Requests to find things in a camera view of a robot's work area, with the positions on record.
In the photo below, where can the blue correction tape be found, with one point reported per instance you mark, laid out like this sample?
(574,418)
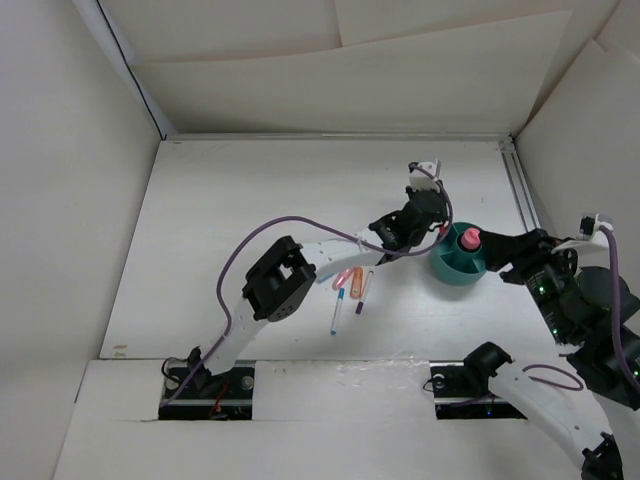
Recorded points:
(326,277)

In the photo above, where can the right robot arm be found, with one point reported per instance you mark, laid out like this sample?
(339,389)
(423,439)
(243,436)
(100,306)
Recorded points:
(607,363)

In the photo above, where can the orange correction tape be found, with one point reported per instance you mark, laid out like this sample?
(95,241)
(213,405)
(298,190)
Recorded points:
(356,283)

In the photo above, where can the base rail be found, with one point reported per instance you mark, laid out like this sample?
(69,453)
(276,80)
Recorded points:
(228,397)
(456,397)

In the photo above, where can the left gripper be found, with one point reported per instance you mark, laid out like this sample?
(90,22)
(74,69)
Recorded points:
(440,218)

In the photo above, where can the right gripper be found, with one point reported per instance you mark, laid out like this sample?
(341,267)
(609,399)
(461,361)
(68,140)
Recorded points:
(500,248)

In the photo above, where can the teal round organizer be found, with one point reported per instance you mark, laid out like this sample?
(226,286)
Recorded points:
(453,265)

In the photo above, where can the purple cap pen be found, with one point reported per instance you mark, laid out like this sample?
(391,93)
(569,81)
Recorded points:
(367,283)

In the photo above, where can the left base rail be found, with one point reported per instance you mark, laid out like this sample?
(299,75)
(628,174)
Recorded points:
(228,397)

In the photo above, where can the pink correction tape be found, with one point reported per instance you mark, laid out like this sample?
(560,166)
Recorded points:
(341,279)

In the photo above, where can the right base rail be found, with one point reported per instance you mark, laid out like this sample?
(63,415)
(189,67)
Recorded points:
(456,397)

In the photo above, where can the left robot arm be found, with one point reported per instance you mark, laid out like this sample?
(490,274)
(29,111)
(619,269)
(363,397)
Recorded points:
(278,282)

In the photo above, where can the aluminium side rail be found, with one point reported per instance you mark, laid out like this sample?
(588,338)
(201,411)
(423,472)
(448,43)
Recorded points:
(519,186)

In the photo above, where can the blue cap pen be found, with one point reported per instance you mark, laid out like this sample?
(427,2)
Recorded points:
(337,312)

